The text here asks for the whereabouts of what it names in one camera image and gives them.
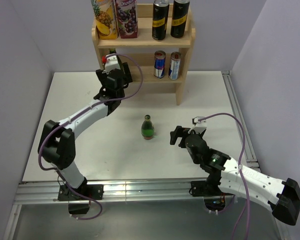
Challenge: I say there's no wooden three-tier shelf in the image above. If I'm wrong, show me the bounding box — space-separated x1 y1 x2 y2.
91 3 196 105

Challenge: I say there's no black yellow tonic can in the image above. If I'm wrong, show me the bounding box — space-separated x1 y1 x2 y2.
152 0 170 41
170 0 190 39

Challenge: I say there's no grape juice carton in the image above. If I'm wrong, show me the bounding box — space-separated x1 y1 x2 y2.
114 0 138 39

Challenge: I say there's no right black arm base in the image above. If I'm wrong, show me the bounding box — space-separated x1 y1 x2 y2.
188 178 235 215

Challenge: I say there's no aluminium rail frame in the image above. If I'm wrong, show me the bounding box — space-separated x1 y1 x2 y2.
2 70 291 240

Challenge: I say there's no silver blue energy can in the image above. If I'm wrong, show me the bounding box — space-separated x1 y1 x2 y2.
153 50 166 79

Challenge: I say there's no green glass bottle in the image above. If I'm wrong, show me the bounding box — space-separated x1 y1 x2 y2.
141 114 155 140
109 48 123 70

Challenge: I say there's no pineapple juice carton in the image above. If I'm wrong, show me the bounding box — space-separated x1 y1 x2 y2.
91 0 118 40

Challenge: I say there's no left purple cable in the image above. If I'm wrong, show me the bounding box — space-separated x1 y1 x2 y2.
37 53 144 221

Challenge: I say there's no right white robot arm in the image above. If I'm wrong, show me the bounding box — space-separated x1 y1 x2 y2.
169 125 300 226

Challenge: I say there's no black yellow tonic can front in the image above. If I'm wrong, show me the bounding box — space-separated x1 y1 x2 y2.
152 0 170 41

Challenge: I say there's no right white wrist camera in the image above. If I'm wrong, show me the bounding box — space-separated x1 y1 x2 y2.
188 116 207 137

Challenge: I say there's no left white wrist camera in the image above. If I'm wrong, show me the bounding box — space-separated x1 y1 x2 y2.
102 55 121 74

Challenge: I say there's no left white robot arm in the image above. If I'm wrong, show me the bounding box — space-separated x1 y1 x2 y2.
38 62 133 200

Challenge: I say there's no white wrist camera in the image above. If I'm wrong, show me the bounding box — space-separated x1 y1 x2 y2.
102 55 121 74
188 116 207 137

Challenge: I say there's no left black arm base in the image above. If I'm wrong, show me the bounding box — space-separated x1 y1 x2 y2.
57 183 104 217

